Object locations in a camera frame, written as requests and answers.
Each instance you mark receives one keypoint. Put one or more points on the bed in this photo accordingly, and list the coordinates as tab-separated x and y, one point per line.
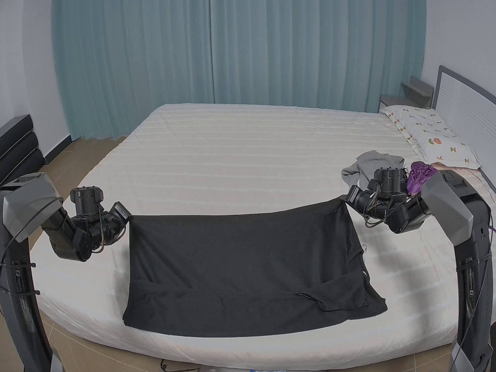
252	149

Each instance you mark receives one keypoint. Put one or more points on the black chest of drawers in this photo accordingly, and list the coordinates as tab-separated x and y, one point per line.
19	149

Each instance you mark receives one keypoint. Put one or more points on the purple garment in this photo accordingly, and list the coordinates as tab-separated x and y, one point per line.
418	176

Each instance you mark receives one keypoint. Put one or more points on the grey bedside table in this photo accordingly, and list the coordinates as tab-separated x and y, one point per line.
414	91

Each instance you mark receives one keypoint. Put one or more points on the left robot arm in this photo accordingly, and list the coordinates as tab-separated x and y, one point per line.
27	204

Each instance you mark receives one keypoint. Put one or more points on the grey garment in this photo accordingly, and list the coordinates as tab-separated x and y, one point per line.
364	165

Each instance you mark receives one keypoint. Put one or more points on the blue-green curtain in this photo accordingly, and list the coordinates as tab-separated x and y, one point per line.
131	52
317	41

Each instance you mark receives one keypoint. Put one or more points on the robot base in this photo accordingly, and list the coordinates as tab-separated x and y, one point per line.
255	370

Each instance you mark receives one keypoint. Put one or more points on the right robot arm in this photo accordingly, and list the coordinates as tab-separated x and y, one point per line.
445	204

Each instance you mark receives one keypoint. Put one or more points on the white printed pillow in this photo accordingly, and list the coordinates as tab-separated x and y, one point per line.
430	136

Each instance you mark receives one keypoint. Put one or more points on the black T-shirt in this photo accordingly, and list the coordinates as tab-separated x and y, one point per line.
240	254

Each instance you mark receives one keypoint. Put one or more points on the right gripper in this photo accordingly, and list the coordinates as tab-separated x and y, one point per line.
366	202

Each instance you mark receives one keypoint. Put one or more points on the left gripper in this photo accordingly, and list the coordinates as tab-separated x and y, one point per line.
112	227

